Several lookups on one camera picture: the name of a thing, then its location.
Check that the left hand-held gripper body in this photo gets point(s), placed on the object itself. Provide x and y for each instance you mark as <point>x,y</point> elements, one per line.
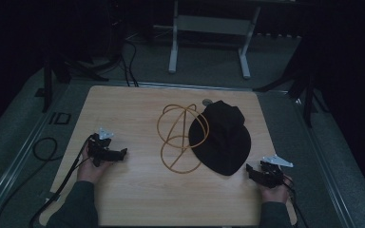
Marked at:
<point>99,148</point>

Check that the person's right hand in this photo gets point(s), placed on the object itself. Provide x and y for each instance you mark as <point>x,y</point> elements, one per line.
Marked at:
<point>274,193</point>

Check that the black metal stand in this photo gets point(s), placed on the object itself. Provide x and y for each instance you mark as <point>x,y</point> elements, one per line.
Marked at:
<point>301,85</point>
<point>63,69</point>

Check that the person's left hand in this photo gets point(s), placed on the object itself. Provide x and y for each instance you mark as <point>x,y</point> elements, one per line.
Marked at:
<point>88,171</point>

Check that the black bucket hat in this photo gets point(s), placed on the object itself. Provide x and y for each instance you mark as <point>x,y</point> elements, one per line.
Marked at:
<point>221,139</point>

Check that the white table frame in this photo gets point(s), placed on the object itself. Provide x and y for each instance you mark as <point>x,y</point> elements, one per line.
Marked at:
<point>209,25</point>

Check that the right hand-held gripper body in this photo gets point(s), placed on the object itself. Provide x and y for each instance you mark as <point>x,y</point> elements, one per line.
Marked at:
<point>273,174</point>

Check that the round metal disc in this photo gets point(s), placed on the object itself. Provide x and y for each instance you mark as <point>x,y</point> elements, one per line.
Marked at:
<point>207,102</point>

